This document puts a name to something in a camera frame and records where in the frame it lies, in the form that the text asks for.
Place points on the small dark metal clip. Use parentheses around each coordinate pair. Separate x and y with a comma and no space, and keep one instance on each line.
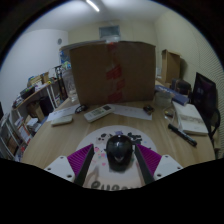
(148,109)

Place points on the blue book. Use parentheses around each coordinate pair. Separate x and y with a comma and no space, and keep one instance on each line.
(176,96)

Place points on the black computer mouse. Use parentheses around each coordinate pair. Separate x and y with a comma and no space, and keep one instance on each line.
(119,151)

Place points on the ceiling tube light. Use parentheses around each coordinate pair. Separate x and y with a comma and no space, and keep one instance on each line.
(92,5)

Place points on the cluttered shelf unit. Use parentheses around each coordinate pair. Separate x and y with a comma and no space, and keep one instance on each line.
(30,106)

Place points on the round cartoon-print mouse pad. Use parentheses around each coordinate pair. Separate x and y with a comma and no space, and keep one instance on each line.
(100,176)

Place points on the tall open cardboard box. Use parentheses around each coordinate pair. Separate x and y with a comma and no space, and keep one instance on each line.
(171,66)

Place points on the white paper sheet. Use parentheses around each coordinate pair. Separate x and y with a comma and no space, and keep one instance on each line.
(131,112)
(61,112)

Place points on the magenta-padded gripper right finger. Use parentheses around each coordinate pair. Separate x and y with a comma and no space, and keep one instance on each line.
(166,166)

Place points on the clear plastic tub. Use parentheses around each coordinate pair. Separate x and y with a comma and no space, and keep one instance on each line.
(164,99)

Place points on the black marker pen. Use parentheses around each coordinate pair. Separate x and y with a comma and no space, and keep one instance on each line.
(182,135)

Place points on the black office chair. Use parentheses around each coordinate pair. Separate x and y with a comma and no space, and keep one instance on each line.
(205,96)

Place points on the white open book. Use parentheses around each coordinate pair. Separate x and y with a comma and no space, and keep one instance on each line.
(191,120)

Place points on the clear plastic jug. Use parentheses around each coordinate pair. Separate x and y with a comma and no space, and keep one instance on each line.
(70,86)

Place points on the blue-printed white carton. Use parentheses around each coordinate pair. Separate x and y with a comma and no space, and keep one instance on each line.
(65,57)

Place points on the large brown cardboard box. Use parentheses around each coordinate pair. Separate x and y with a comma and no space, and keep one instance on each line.
(90,73)

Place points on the white remote control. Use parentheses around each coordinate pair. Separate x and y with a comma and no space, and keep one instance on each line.
(99,113)

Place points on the round wall clock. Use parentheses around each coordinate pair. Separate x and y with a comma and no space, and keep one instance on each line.
(59,41)

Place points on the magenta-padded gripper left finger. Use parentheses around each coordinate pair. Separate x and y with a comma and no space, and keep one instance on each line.
(60,166)

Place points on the small flat white device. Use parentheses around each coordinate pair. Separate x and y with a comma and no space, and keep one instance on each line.
(61,120)

